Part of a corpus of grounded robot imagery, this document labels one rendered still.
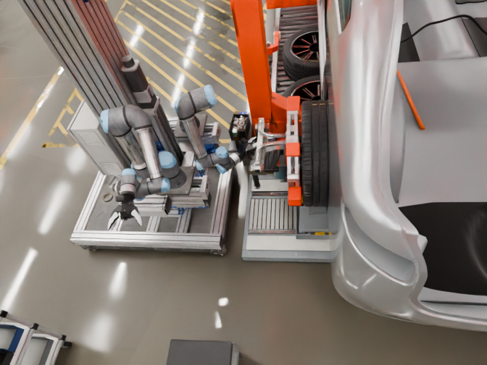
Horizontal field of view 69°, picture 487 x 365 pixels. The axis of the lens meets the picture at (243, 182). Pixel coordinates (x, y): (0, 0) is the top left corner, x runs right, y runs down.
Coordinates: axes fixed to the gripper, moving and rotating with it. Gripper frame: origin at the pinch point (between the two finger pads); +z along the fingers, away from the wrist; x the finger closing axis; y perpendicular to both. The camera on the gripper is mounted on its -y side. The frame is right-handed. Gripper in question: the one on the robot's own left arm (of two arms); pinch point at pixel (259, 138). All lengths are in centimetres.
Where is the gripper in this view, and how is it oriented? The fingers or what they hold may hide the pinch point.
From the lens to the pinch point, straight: 240.5
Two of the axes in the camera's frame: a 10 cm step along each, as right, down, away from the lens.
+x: 6.3, 5.7, -5.3
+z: 7.6, -5.9, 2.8
